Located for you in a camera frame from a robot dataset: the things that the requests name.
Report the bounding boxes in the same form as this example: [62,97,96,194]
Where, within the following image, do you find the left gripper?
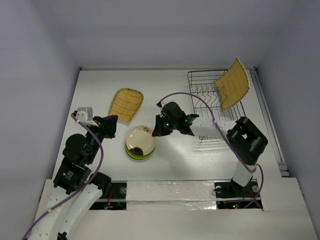
[86,114,118,163]

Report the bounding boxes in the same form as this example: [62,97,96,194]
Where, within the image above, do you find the grey green plate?
[125,125,156,154]

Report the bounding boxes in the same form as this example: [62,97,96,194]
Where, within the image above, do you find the small bamboo tray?
[108,88,144,123]

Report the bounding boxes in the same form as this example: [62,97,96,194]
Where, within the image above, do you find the large bamboo tray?
[215,57,250,111]

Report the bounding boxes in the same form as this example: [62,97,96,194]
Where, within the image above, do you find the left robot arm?
[23,110,118,240]

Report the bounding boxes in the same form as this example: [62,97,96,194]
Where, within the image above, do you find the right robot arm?
[152,101,268,199]

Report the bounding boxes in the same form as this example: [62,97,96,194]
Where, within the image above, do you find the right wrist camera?
[156,101,167,109]

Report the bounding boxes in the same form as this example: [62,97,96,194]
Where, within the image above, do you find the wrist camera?
[156,101,167,109]
[75,107,94,125]

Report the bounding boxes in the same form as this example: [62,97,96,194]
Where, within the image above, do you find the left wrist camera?
[75,107,94,125]

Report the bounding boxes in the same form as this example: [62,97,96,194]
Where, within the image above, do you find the wire dish rack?
[187,69,247,143]

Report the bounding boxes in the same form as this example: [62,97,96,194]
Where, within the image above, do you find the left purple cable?
[21,113,105,240]

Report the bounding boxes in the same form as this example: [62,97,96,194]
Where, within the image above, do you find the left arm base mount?
[89,181,127,211]

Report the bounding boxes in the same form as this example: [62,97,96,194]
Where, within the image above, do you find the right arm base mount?
[211,180,263,210]

